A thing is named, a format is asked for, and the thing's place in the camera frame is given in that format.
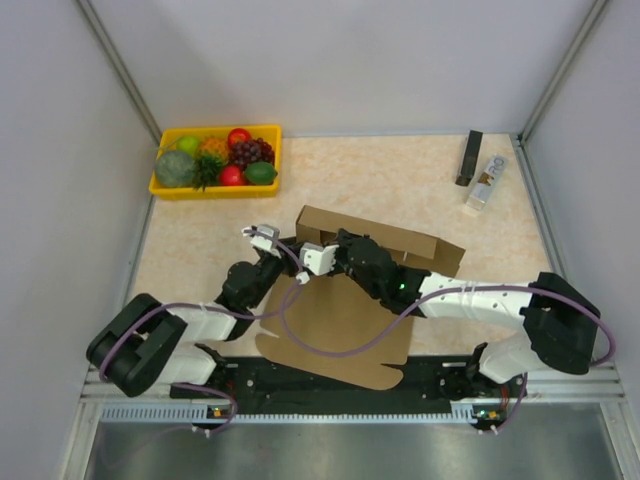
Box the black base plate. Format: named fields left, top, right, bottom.
left=169, top=355, right=528, bottom=414

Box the orange pineapple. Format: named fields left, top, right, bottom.
left=197, top=136, right=230, bottom=163

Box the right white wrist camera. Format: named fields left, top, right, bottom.
left=296, top=242, right=339, bottom=285

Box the red apple back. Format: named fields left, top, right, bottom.
left=227, top=128, right=252, bottom=148

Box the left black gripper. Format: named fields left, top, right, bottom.
left=247, top=235, right=307, bottom=309

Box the aluminium frame rail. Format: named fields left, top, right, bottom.
left=55, top=362, right=626, bottom=479

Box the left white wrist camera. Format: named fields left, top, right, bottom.
left=242, top=224, right=280, bottom=257

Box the white silver carton box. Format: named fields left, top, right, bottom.
left=465, top=155, right=509, bottom=212

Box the red apple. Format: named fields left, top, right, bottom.
left=227, top=128, right=252, bottom=148
left=219, top=165, right=246, bottom=187

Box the green apple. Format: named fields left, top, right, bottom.
left=176, top=135, right=200, bottom=156

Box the green lemon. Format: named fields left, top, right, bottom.
left=244, top=162, right=278, bottom=186

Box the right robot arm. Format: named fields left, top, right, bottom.
left=334, top=230, right=600, bottom=396

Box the purple grapes bunch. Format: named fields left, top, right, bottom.
left=229, top=138, right=275, bottom=170

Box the red apple front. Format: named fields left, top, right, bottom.
left=219, top=165, right=246, bottom=187

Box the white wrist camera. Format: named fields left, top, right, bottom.
left=296, top=242, right=339, bottom=285
left=242, top=224, right=280, bottom=257

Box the green melon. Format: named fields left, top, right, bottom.
left=154, top=150, right=196, bottom=188

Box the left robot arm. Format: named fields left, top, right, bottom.
left=86, top=248, right=303, bottom=398

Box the black carton box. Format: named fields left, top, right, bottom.
left=455, top=130, right=484, bottom=187

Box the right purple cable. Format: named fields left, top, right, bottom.
left=280, top=277, right=616, bottom=434

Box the brown cardboard box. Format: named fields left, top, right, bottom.
left=255, top=205, right=465, bottom=390

